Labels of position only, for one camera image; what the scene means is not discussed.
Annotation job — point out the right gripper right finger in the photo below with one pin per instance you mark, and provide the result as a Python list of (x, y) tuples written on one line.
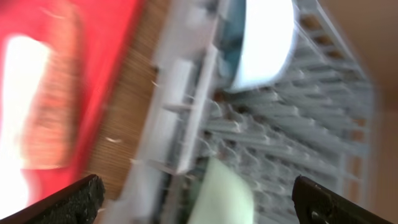
[(315, 204)]

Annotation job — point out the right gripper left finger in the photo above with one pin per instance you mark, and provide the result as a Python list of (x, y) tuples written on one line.
[(76, 204)]

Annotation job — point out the orange carrot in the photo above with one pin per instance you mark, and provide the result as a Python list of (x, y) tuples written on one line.
[(51, 129)]

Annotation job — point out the mint green bowl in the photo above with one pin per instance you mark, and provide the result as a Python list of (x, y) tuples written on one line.
[(224, 197)]

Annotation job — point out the white plastic spoon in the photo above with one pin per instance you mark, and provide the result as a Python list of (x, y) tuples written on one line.
[(24, 65)]

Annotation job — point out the light blue bowl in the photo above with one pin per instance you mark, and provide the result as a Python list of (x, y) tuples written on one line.
[(256, 43)]

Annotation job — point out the grey dishwasher rack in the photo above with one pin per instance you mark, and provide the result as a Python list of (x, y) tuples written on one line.
[(315, 121)]

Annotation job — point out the red serving tray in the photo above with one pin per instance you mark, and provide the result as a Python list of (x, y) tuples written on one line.
[(106, 26)]

